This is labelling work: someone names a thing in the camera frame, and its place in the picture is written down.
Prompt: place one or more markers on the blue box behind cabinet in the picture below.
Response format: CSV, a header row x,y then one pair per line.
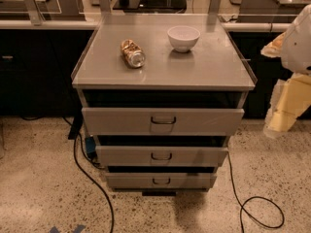
x,y
90,147

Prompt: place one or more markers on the grey metal drawer cabinet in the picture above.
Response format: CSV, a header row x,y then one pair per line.
x,y
211,75

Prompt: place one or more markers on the grey middle drawer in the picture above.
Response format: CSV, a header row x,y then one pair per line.
x,y
161,156

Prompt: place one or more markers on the grey drawer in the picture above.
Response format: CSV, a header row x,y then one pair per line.
x,y
162,121
160,180
161,156

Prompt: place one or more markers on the grey bottom drawer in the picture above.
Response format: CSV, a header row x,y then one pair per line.
x,y
160,180

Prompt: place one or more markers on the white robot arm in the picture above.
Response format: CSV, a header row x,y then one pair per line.
x,y
296,52

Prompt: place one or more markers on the grey top drawer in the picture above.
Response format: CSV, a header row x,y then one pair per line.
x,y
162,121

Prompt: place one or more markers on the white ceramic bowl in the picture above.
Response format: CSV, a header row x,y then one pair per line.
x,y
183,38

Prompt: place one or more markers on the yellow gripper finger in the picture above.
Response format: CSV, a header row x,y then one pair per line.
x,y
274,48
289,100

